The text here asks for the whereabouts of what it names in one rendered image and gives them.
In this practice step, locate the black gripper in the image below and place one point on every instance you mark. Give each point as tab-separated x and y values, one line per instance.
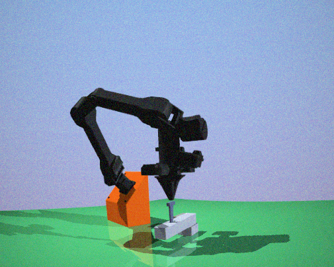
165	172

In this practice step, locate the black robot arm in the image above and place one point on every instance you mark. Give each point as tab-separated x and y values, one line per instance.
153	111

